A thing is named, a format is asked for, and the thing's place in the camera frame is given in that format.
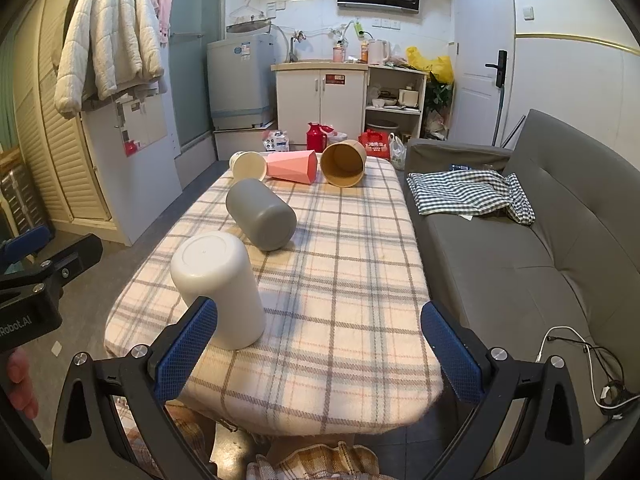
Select green checked cloth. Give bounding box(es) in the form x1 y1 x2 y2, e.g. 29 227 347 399
406 170 536 226

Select yellow plastic bag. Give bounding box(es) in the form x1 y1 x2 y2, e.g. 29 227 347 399
406 46 455 85

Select white open shelf cabinet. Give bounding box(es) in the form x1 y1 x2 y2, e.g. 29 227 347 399
363 64 429 141

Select grey washing machine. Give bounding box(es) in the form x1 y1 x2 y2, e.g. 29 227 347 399
206 30 277 131

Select frosted glass door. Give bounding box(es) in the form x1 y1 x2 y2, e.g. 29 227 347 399
170 0 223 151

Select white cable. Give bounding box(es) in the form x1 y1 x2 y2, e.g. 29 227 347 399
535 326 621 411

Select grey cup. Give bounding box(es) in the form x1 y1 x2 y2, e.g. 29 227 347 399
225 178 298 252

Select red gift bag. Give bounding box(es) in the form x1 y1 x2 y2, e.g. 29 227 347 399
358 130 396 161

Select large white cup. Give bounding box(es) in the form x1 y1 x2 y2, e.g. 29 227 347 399
170 231 267 351

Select white puffer jacket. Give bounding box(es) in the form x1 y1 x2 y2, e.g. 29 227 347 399
54 0 166 120

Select cream louvered closet doors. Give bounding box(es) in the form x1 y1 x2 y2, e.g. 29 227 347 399
0 0 111 231

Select white refrigerator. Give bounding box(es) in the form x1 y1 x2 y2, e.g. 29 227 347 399
80 80 183 247

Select white spotted packet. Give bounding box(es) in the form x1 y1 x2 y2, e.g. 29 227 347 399
262 130 291 153

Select plaid tablecloth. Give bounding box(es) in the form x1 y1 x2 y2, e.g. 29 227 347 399
104 152 446 436

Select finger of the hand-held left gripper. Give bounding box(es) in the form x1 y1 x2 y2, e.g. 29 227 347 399
0 224 55 267
0 234 104 306

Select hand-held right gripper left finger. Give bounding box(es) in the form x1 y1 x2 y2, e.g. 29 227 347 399
50 296 221 480

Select white door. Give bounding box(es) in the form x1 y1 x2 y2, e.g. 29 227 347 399
447 0 516 146

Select wire clothes hanger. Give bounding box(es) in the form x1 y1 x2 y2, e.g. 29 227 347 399
230 0 266 23

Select grey sofa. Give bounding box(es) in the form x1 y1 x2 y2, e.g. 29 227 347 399
404 109 640 441

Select brown paper cup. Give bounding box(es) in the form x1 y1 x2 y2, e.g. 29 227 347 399
320 140 367 188

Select black cable with adapter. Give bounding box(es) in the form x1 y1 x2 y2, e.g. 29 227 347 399
582 345 640 418

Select small white paper cup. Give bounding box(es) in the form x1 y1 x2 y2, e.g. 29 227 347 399
229 150 268 182

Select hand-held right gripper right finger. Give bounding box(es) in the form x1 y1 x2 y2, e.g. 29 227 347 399
420 301 587 480

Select white electric kettle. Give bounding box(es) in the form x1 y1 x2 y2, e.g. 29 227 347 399
367 39 392 66

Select red thermos jug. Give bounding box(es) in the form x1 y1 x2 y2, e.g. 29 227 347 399
306 122 333 153

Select white sink cabinet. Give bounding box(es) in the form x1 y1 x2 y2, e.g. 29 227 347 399
271 60 368 138

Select person's left hand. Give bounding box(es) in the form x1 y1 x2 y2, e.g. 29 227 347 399
0 347 40 413

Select pink faceted cup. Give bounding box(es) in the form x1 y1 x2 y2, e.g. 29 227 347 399
265 150 319 184

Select black door handle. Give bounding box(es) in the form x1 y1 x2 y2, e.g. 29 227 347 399
485 50 508 86

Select green plant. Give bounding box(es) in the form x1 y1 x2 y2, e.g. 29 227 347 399
427 77 453 111

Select pink hanging garment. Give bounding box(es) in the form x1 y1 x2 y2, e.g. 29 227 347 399
147 0 172 46

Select white plastic bag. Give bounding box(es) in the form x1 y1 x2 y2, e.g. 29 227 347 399
389 133 407 171

